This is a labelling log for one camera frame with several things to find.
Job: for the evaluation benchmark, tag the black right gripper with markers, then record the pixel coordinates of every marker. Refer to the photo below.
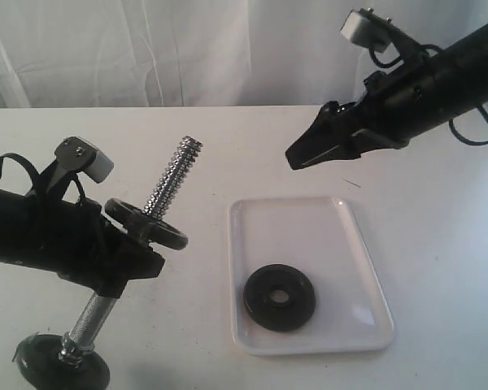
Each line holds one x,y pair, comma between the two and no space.
394,109

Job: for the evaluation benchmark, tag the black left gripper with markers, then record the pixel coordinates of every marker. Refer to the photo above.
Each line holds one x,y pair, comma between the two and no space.
121,259

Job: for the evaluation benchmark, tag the chrome threaded dumbbell bar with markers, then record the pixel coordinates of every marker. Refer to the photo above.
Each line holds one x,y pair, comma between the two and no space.
80,340

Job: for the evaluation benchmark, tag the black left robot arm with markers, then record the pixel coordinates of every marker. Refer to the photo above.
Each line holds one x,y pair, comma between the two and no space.
75,241

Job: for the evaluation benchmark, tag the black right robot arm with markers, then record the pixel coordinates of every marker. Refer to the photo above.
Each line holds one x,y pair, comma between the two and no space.
461,78

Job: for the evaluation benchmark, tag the white rectangular plastic tray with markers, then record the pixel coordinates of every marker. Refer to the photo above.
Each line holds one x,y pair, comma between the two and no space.
320,237

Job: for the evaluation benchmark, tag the white backdrop curtain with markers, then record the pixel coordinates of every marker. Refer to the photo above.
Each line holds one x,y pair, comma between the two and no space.
201,53

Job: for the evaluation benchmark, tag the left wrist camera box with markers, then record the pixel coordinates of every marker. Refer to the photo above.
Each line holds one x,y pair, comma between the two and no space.
77,155

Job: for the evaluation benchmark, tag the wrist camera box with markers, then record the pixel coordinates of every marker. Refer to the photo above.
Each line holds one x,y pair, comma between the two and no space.
362,29
77,155

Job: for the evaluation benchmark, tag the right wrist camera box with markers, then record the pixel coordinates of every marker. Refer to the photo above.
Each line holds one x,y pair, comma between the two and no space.
362,29

